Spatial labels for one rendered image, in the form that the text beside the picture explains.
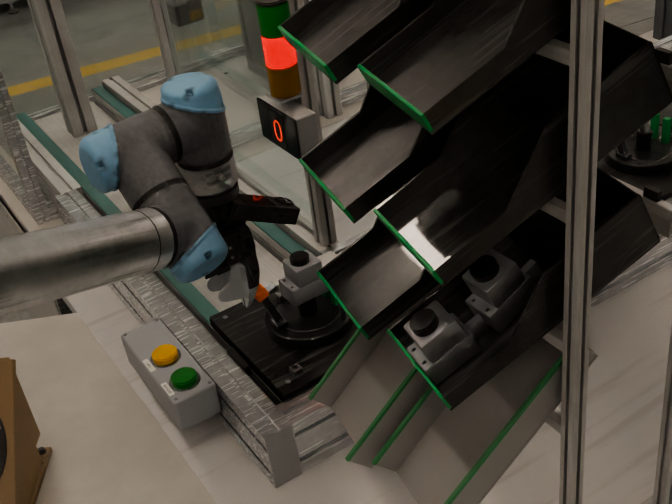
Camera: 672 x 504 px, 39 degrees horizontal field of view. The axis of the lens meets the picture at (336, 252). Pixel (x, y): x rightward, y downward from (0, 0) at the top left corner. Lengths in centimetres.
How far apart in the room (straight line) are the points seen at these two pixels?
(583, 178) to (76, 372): 106
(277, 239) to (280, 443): 51
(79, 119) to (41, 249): 138
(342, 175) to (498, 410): 33
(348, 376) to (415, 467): 17
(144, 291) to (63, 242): 66
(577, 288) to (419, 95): 25
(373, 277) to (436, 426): 20
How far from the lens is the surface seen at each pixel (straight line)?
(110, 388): 163
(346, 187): 104
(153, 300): 162
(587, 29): 81
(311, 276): 141
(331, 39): 98
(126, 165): 116
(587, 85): 83
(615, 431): 144
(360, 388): 127
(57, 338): 178
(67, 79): 231
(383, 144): 106
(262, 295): 139
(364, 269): 116
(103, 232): 104
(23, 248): 98
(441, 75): 86
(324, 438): 139
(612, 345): 158
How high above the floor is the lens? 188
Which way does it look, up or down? 34 degrees down
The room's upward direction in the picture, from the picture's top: 8 degrees counter-clockwise
